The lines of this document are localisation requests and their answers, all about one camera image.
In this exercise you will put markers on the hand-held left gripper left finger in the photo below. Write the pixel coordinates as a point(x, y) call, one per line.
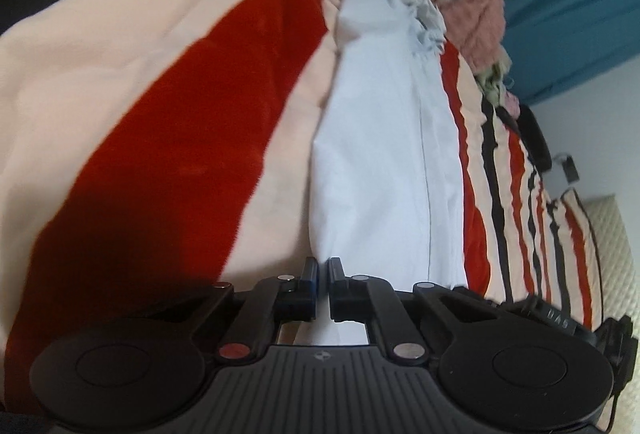
point(310, 286)

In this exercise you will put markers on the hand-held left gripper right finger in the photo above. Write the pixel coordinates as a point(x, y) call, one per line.
point(336, 286)

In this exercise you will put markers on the white t-shirt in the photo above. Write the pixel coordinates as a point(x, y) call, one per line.
point(375, 139)

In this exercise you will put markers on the cream quilted mattress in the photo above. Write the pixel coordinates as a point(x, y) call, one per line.
point(617, 254)

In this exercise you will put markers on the small pink garment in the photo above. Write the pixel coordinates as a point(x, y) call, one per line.
point(512, 103)

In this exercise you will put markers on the pale green garment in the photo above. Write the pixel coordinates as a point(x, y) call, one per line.
point(492, 82)

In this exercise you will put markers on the red black cream striped blanket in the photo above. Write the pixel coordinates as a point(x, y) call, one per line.
point(150, 64)

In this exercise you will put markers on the pink fluffy blanket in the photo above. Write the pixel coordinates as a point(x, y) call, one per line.
point(475, 24)

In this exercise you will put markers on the black wall device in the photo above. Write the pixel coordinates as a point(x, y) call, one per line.
point(567, 167)

